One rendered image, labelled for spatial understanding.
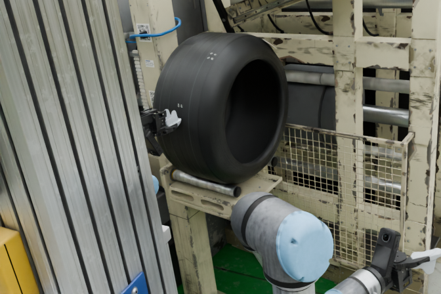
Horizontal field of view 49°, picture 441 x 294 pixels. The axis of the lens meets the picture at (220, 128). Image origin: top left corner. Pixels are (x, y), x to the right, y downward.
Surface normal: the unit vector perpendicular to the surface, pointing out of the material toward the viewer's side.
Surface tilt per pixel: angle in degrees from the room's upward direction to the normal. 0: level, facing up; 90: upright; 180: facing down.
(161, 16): 90
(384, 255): 59
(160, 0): 90
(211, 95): 66
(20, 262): 90
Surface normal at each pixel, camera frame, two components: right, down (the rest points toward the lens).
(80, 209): 0.88, 0.08
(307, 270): 0.57, 0.13
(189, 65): -0.47, -0.49
